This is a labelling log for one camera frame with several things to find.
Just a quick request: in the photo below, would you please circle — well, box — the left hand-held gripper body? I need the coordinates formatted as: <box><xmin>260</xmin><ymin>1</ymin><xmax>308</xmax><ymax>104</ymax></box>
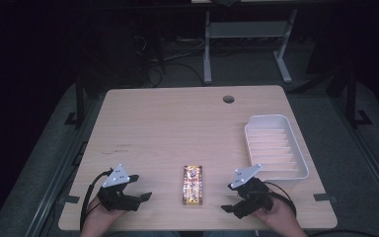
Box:
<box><xmin>97</xmin><ymin>163</ymin><xmax>142</xmax><ymax>212</ymax></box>

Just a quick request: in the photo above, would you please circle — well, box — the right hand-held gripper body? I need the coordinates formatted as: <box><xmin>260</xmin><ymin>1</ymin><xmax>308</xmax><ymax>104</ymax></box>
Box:
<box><xmin>228</xmin><ymin>163</ymin><xmax>274</xmax><ymax>220</ymax></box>

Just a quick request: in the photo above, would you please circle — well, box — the colourful snack packet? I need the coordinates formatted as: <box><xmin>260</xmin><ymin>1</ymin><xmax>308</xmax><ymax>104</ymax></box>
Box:
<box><xmin>182</xmin><ymin>165</ymin><xmax>204</xmax><ymax>206</ymax></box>

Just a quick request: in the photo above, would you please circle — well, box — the white plastic tray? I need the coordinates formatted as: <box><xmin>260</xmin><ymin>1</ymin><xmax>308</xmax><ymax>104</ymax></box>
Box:
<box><xmin>244</xmin><ymin>114</ymin><xmax>311</xmax><ymax>183</ymax></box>

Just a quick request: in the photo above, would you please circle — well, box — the person's right hand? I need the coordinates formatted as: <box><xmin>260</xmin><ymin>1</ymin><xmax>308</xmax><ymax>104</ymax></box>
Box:
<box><xmin>252</xmin><ymin>197</ymin><xmax>297</xmax><ymax>231</ymax></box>

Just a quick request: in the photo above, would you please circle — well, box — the person's left hand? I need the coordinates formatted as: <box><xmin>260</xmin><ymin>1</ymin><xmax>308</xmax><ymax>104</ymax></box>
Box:
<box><xmin>86</xmin><ymin>196</ymin><xmax>128</xmax><ymax>229</ymax></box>

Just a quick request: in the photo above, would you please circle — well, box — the black tape strip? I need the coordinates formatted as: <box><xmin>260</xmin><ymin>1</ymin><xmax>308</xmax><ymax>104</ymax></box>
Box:
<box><xmin>312</xmin><ymin>193</ymin><xmax>339</xmax><ymax>203</ymax></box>
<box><xmin>58</xmin><ymin>195</ymin><xmax>81</xmax><ymax>204</ymax></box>

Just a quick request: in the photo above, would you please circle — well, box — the black metal stand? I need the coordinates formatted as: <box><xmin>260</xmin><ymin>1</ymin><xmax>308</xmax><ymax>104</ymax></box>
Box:
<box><xmin>64</xmin><ymin>76</ymin><xmax>87</xmax><ymax>130</ymax></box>
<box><xmin>325</xmin><ymin>67</ymin><xmax>374</xmax><ymax>130</ymax></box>

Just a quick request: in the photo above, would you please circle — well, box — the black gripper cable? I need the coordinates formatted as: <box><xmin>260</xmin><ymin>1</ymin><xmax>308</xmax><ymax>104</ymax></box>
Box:
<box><xmin>79</xmin><ymin>168</ymin><xmax>114</xmax><ymax>232</ymax></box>
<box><xmin>264</xmin><ymin>181</ymin><xmax>298</xmax><ymax>219</ymax></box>

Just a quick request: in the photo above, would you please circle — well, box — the aluminium floor rail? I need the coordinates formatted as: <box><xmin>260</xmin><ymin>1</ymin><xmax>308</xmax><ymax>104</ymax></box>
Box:
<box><xmin>327</xmin><ymin>95</ymin><xmax>379</xmax><ymax>213</ymax></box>
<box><xmin>23</xmin><ymin>97</ymin><xmax>108</xmax><ymax>237</ymax></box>

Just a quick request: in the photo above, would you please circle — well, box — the black floor cable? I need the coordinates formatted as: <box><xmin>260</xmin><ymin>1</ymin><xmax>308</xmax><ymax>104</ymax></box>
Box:
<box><xmin>309</xmin><ymin>228</ymin><xmax>378</xmax><ymax>237</ymax></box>

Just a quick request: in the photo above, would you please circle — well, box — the bundle of floor cables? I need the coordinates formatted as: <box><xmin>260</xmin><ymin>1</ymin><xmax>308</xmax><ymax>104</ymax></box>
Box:
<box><xmin>129</xmin><ymin>33</ymin><xmax>206</xmax><ymax>88</ymax></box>

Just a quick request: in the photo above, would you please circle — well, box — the white metal desk frame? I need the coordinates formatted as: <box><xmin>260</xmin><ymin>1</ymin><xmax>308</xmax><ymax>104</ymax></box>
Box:
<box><xmin>202</xmin><ymin>8</ymin><xmax>299</xmax><ymax>85</ymax></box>

